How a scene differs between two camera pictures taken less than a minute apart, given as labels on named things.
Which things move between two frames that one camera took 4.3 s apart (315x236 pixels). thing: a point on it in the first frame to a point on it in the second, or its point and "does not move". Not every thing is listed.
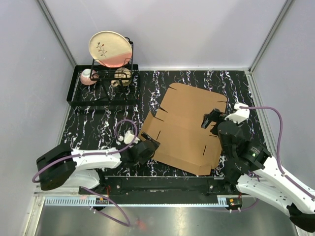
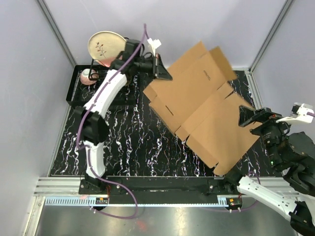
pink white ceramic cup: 89,76 does not move
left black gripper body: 143,160 to 146,66
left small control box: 101,201 does not move
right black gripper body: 216,116 to 268,118
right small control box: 234,203 does not move
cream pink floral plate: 110,49 does not move
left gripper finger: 147,137 to 161,72
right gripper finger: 206,120 to 245,113
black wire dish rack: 94,84 does not move
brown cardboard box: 184,143 to 199,103
